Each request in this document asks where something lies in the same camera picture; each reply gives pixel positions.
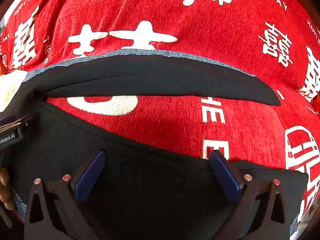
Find blue patterned cloth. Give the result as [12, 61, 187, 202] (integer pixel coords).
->
[10, 49, 299, 233]

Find person's left hand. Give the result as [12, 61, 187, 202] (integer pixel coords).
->
[0, 167, 16, 211]

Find black pants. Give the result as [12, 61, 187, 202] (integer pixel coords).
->
[7, 54, 309, 240]

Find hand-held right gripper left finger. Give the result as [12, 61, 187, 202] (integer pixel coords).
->
[24, 151, 106, 240]

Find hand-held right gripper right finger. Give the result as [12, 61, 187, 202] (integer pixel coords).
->
[209, 150, 292, 240]

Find white cloth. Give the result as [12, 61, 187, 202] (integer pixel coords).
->
[0, 70, 27, 112]

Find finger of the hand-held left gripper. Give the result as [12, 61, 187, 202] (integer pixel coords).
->
[0, 114, 32, 132]

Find red printed blanket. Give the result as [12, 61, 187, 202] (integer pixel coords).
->
[0, 0, 320, 233]

